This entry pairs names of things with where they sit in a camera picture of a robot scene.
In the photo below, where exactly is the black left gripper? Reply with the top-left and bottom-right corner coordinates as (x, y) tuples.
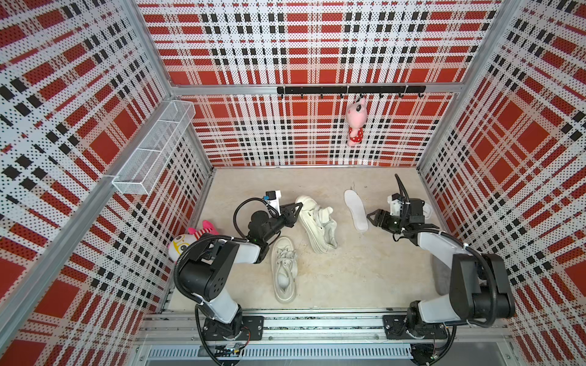
(262, 202), (302, 242)

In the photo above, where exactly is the white shoe insole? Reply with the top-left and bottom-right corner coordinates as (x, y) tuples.
(344, 189), (369, 233)

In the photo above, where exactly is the white sneaker one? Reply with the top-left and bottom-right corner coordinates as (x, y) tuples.
(295, 195), (338, 254)
(271, 237), (298, 303)

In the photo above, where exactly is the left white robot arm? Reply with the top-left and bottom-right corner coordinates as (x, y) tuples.
(173, 198), (303, 324)

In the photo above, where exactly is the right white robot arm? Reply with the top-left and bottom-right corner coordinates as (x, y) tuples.
(366, 195), (515, 328)

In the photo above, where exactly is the pink hanging plush toy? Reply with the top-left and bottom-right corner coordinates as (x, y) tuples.
(346, 98), (368, 147)

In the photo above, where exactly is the pink striped plush doll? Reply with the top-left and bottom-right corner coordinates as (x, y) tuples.
(168, 221), (219, 262)

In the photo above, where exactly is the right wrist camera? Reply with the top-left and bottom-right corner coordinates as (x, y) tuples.
(388, 193), (403, 217)

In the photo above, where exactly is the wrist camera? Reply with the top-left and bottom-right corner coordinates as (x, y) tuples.
(264, 190), (282, 215)
(388, 193), (403, 217)

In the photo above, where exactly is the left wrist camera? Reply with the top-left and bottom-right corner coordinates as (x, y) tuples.
(264, 190), (282, 215)

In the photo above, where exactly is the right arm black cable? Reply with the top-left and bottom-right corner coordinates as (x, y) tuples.
(394, 173), (497, 328)

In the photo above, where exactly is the black hook rail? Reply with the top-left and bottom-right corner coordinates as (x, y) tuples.
(276, 85), (427, 96)

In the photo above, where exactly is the white wire mesh basket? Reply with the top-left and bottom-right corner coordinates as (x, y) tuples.
(113, 100), (195, 195)

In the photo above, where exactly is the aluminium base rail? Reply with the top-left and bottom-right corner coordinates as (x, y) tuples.
(129, 309), (524, 365)

